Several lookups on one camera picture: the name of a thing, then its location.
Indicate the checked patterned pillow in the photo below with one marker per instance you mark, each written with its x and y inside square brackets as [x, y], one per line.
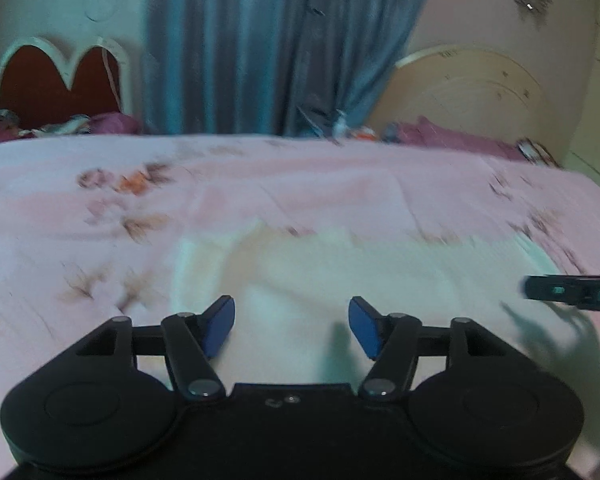
[540, 152]

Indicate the cream round headboard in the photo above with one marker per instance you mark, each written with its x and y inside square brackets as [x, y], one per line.
[480, 95]

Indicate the pile of clothes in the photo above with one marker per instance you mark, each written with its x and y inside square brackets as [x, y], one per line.
[80, 125]

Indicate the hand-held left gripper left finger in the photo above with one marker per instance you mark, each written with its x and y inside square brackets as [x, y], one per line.
[220, 325]

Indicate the red heart-shaped headboard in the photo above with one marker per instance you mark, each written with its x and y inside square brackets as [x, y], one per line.
[45, 90]

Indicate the purple pillow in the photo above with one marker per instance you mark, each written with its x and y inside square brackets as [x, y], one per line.
[455, 137]

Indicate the white pump bottle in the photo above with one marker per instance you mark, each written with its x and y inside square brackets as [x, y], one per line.
[339, 125]

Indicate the pink floral bed sheet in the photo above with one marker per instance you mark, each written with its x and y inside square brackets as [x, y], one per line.
[280, 180]

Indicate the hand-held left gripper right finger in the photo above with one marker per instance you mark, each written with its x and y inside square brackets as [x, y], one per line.
[364, 327]

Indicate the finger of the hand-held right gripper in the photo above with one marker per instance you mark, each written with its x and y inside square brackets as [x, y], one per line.
[570, 289]

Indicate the blue-grey curtain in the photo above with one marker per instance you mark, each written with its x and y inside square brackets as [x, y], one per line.
[260, 45]

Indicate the cream knit sweater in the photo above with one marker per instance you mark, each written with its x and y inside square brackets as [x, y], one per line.
[300, 270]

